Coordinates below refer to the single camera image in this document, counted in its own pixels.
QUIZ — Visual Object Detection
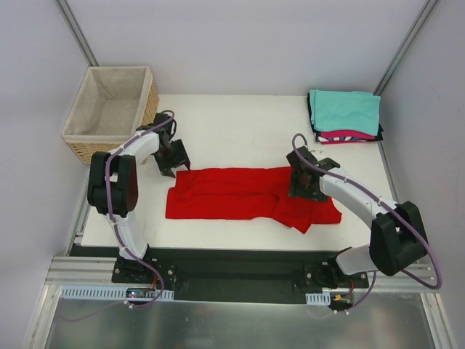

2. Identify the pink t shirt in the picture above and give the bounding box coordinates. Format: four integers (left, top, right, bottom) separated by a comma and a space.
315, 130, 376, 144

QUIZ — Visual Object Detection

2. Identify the wicker basket with cloth liner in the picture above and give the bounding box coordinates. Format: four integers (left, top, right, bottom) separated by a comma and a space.
62, 66, 159, 164

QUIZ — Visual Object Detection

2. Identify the red t shirt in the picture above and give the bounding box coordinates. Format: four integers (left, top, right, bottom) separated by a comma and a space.
165, 167, 342, 234

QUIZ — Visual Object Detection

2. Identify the black t shirt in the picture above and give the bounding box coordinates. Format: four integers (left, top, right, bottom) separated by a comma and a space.
307, 92, 384, 143

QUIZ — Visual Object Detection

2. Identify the teal t shirt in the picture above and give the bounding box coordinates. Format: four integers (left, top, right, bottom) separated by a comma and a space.
309, 89, 381, 136

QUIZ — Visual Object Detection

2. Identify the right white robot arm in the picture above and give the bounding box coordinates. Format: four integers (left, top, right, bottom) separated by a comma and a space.
286, 147, 428, 289

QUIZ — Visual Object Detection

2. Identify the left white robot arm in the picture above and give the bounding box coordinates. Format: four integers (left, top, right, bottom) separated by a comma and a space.
87, 110, 191, 283

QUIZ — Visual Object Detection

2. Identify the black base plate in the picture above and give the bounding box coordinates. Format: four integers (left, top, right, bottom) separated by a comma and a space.
110, 246, 370, 302

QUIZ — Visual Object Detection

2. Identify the left aluminium frame post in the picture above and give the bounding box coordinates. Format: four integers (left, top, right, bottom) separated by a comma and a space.
54, 0, 99, 67

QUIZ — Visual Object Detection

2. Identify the aluminium frame post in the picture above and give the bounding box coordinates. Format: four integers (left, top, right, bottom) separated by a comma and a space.
373, 0, 440, 96
54, 0, 99, 67

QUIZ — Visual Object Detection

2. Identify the right aluminium frame post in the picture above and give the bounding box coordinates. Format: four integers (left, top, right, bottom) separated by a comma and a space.
373, 0, 440, 96

